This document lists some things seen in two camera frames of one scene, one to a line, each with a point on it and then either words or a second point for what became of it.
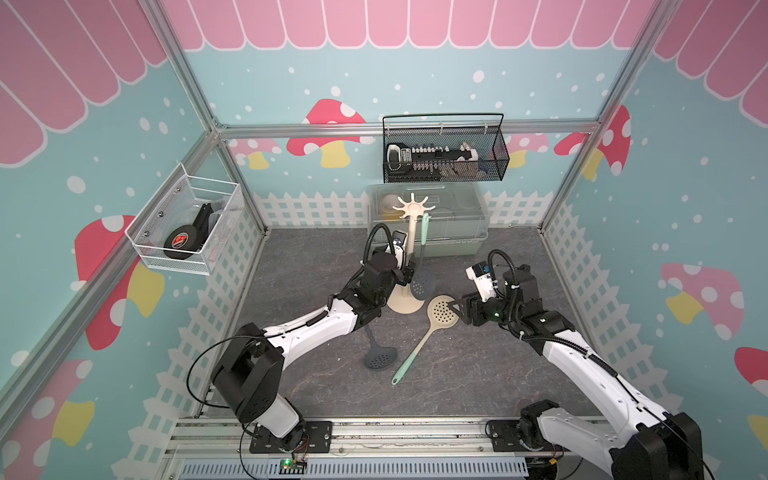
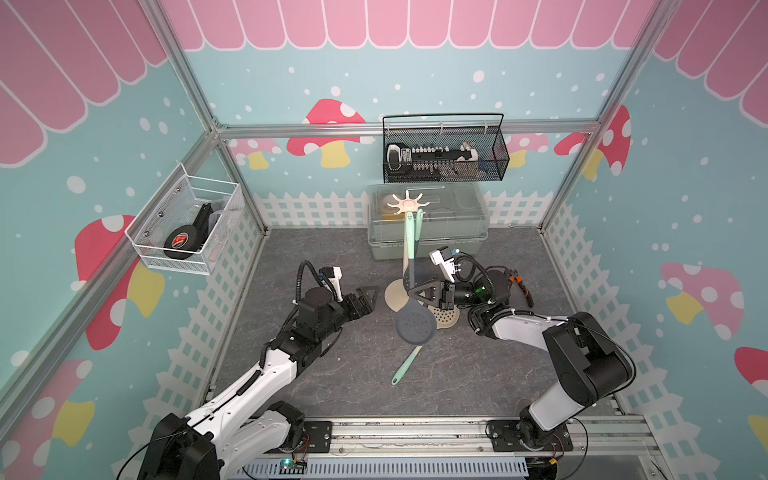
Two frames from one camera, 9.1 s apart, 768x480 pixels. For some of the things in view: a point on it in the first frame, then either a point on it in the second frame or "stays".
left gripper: x=401 y=278 to x=366 y=307
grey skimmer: x=378 y=357 to x=416 y=320
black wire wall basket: x=443 y=148 stays
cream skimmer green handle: x=440 y=316 stays
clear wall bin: x=181 y=225 stays
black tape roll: x=183 y=242 stays
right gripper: x=472 y=301 to x=447 y=294
